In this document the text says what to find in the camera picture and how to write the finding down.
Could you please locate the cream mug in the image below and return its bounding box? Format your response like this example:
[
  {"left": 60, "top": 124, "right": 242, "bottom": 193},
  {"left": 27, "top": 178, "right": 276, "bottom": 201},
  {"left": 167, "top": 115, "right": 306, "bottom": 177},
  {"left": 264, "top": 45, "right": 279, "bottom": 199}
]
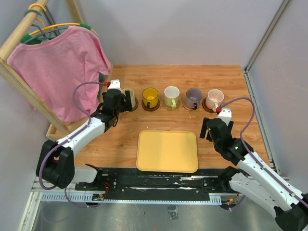
[{"left": 122, "top": 88, "right": 136, "bottom": 110}]

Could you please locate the brown wooden coaster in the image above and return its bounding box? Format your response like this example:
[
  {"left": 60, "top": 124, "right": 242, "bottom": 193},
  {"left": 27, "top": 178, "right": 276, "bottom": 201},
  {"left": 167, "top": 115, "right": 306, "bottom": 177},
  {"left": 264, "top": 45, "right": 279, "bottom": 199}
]
[
  {"left": 141, "top": 100, "right": 160, "bottom": 112},
  {"left": 125, "top": 97, "right": 139, "bottom": 112},
  {"left": 202, "top": 97, "right": 221, "bottom": 113}
]

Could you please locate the yellow transparent cup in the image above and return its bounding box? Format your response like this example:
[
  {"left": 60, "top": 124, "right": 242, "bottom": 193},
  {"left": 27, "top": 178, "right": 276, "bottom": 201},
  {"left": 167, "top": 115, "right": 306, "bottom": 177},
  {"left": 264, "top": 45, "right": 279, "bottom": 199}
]
[{"left": 142, "top": 88, "right": 158, "bottom": 108}]

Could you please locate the pink translucent cup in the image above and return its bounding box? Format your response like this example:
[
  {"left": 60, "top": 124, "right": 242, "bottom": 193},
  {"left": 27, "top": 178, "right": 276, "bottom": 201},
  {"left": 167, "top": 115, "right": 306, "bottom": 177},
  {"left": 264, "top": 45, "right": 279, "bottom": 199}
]
[{"left": 205, "top": 89, "right": 224, "bottom": 112}]

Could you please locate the small woven rattan coaster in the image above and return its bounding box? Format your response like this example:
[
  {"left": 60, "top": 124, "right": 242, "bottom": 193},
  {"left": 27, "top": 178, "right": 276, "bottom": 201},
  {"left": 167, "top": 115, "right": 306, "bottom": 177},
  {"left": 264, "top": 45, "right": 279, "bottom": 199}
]
[{"left": 183, "top": 101, "right": 199, "bottom": 111}]

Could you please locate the large woven rattan coaster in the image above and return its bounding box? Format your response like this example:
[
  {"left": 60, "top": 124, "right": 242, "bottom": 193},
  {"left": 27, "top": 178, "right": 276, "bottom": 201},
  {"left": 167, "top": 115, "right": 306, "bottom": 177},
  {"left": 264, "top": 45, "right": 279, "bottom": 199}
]
[{"left": 163, "top": 100, "right": 180, "bottom": 111}]

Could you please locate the purple translucent mug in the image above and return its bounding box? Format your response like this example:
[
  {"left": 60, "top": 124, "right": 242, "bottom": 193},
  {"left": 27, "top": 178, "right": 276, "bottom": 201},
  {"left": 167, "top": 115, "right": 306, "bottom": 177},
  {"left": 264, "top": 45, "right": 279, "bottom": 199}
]
[{"left": 185, "top": 88, "right": 203, "bottom": 103}]

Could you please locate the white mug green handle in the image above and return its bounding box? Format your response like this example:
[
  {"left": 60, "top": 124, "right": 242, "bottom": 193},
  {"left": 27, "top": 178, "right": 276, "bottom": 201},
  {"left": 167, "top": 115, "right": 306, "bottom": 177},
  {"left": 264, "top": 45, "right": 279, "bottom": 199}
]
[{"left": 164, "top": 86, "right": 180, "bottom": 109}]

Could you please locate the yellow plastic tray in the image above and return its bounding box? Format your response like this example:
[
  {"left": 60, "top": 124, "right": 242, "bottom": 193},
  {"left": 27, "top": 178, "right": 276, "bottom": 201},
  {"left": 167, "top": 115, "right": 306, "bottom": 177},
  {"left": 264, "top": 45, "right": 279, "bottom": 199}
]
[{"left": 136, "top": 130, "right": 198, "bottom": 173}]

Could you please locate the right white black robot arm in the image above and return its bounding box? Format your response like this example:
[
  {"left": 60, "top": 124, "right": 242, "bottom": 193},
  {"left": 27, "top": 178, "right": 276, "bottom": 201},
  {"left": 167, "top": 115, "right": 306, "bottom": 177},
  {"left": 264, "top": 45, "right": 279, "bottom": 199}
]
[{"left": 200, "top": 117, "right": 308, "bottom": 231}]

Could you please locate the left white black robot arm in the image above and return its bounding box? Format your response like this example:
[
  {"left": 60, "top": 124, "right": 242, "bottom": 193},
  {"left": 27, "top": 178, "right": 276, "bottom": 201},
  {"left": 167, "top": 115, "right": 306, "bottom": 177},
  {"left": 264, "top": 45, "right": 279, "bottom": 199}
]
[{"left": 36, "top": 89, "right": 132, "bottom": 191}]

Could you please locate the pink t-shirt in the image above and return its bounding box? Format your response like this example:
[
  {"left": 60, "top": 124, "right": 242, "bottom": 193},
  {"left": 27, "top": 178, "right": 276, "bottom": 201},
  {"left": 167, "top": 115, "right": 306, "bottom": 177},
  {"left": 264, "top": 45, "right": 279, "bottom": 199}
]
[{"left": 7, "top": 26, "right": 111, "bottom": 125}]

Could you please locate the wooden clothes rack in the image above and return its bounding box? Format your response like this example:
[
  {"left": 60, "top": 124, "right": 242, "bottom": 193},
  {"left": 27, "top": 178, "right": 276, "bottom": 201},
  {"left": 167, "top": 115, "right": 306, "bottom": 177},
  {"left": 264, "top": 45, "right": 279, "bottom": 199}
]
[{"left": 2, "top": 12, "right": 112, "bottom": 135}]

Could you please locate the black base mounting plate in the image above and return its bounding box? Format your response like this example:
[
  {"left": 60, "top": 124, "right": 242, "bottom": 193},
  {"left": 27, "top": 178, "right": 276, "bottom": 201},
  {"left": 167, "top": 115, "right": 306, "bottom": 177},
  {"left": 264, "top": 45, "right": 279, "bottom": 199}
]
[{"left": 75, "top": 167, "right": 236, "bottom": 202}]

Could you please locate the grey teal hanger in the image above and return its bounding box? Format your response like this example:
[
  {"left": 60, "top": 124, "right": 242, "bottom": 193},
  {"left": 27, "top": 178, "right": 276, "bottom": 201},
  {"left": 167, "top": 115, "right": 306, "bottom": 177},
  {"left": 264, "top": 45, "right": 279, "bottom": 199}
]
[{"left": 20, "top": 3, "right": 68, "bottom": 45}]

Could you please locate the yellow green hanger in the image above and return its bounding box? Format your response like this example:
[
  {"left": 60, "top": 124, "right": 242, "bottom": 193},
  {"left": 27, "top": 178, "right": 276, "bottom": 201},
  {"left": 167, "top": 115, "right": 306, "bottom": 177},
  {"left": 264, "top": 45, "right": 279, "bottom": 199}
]
[{"left": 29, "top": 0, "right": 98, "bottom": 35}]

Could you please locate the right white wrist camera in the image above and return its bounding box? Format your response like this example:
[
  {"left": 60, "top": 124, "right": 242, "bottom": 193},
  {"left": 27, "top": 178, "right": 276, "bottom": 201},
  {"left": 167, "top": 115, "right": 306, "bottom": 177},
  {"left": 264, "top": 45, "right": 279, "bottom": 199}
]
[{"left": 216, "top": 107, "right": 232, "bottom": 126}]

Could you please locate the aluminium frame rail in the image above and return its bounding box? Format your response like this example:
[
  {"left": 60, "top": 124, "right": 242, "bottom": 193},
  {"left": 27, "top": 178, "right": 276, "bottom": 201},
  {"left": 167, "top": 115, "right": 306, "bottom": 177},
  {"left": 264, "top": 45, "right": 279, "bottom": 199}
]
[{"left": 243, "top": 0, "right": 293, "bottom": 73}]

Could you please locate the white slotted cable duct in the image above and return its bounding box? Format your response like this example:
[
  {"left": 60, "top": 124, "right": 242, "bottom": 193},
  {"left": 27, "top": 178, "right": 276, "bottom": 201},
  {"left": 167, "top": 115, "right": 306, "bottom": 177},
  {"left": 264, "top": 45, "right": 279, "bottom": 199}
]
[{"left": 39, "top": 193, "right": 222, "bottom": 205}]

